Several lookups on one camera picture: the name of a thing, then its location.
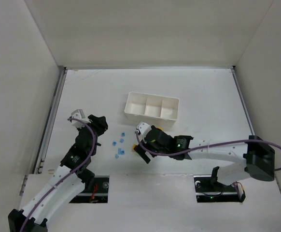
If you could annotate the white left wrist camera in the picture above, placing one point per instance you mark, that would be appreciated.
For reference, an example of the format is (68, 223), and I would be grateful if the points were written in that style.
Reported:
(78, 118)

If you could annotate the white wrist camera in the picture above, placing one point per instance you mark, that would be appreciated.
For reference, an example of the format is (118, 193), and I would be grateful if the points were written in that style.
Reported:
(78, 118)
(142, 130)

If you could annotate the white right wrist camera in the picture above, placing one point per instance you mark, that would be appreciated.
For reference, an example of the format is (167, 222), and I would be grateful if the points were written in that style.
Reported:
(142, 130)

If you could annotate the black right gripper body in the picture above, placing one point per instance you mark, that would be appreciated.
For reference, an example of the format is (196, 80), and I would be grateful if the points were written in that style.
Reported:
(148, 148)

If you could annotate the white three-compartment plastic container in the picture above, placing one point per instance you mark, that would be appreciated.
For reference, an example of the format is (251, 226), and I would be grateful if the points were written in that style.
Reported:
(153, 109)

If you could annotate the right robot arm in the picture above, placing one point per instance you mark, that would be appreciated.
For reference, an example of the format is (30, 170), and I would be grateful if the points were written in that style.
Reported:
(251, 158)

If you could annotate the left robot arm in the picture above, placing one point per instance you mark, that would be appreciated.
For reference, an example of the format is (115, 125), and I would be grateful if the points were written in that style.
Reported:
(70, 178)

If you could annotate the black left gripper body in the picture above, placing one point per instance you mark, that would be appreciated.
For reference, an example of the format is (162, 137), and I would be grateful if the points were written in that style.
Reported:
(97, 122)

